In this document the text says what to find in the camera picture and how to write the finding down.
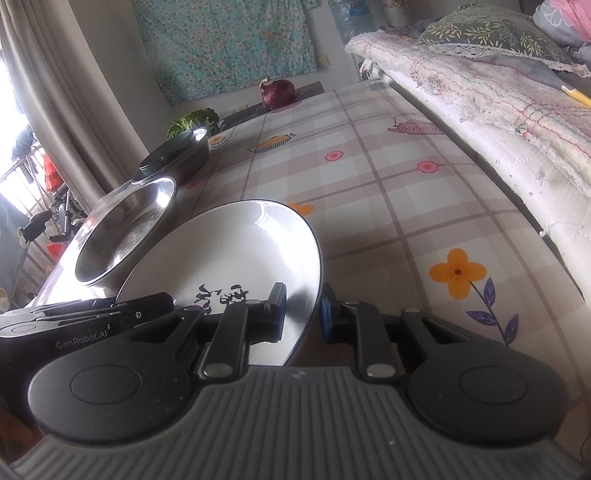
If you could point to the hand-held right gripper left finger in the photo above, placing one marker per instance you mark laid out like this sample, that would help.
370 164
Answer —
278 316

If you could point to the red plastic bag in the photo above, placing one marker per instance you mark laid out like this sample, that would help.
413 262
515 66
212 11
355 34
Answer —
51 175

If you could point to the white plate with black print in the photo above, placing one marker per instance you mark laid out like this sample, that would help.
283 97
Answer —
240 249

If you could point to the pink cloth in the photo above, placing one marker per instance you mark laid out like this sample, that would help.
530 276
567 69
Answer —
565 18

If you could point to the green leafy cabbage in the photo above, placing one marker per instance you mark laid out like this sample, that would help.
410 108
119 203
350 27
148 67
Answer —
194 121

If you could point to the checked printed tablecloth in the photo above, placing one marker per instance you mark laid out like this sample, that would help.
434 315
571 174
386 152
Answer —
392 184

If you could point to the beige curtain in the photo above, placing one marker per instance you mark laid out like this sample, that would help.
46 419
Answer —
69 92

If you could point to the dark bowl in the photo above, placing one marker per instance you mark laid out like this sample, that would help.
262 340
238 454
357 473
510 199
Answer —
178 157

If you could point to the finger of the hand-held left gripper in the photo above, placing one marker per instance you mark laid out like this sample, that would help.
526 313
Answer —
60 308
143 307

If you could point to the blue water jug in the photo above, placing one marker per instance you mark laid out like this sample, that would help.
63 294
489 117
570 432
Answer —
351 18

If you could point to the grey blanket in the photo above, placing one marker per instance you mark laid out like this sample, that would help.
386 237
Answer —
549 69

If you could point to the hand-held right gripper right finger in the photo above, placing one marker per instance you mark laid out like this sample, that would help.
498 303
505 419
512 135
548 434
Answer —
328 318

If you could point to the white pink quilt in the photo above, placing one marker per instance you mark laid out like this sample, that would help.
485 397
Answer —
485 101

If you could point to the stainless steel bowl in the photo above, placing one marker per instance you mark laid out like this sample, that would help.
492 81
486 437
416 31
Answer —
124 230

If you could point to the red onion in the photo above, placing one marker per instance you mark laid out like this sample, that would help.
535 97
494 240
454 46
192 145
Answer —
277 93

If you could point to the teal floral wall cloth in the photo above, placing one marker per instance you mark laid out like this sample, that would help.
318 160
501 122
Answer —
221 46

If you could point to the yellow stick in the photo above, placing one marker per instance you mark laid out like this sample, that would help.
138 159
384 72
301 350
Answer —
577 94

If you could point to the green floral pillow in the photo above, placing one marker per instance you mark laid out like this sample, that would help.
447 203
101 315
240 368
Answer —
489 37

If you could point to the black bicycle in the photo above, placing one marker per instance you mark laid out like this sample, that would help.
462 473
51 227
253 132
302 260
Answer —
46 221

